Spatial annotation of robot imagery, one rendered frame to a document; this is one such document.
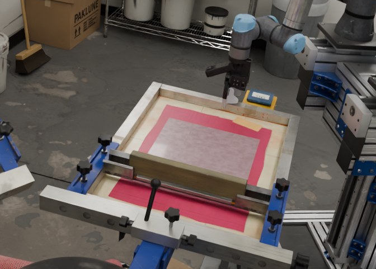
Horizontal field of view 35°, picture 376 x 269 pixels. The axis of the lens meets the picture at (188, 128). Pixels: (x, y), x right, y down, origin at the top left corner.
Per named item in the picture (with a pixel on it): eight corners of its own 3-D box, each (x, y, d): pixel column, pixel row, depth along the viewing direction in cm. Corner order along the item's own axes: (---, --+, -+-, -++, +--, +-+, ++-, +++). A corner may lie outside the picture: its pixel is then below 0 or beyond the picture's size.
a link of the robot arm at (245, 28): (262, 18, 212) (245, 22, 207) (257, 47, 218) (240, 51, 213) (247, 10, 217) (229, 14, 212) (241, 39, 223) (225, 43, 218)
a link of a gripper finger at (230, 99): (235, 114, 226) (240, 90, 223) (220, 110, 227) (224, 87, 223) (236, 111, 229) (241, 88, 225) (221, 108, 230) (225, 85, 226)
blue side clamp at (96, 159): (104, 155, 199) (105, 137, 195) (118, 158, 198) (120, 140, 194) (65, 208, 173) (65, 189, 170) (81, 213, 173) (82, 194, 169)
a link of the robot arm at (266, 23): (285, 42, 222) (264, 47, 215) (263, 31, 229) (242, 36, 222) (289, 22, 218) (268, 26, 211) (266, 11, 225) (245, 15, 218)
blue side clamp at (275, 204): (269, 197, 190) (274, 180, 186) (285, 202, 189) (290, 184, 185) (254, 261, 165) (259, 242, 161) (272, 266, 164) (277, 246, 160)
